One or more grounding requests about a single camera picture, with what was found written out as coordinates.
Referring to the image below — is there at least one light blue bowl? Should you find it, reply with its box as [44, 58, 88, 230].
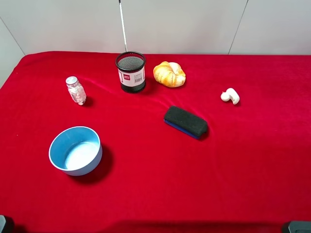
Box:
[49, 126, 103, 176]

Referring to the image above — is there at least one black and blue eraser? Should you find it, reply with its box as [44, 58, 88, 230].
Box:
[164, 106, 208, 139]

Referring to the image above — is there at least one yellow bread bun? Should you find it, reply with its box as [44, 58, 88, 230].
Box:
[153, 61, 186, 88]

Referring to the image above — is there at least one black mesh pen holder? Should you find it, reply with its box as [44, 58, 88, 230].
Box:
[115, 51, 146, 93]

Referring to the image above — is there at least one thin white metal pole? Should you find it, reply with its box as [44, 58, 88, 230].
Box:
[118, 0, 128, 52]

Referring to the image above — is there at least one small white duck figure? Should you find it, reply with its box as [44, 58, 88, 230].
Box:
[221, 88, 240, 105]

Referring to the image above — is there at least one clear bottle of white pills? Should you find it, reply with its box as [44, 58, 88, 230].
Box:
[66, 76, 86, 105]

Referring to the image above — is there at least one red velvet tablecloth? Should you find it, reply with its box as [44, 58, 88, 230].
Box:
[0, 51, 311, 233]

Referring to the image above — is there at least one black base corner right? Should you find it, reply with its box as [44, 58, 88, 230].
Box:
[281, 221, 311, 233]

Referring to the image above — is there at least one black base corner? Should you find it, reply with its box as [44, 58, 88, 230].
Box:
[0, 215, 14, 233]
[281, 221, 311, 233]

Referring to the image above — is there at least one black base corner left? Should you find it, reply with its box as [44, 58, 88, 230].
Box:
[0, 215, 14, 233]

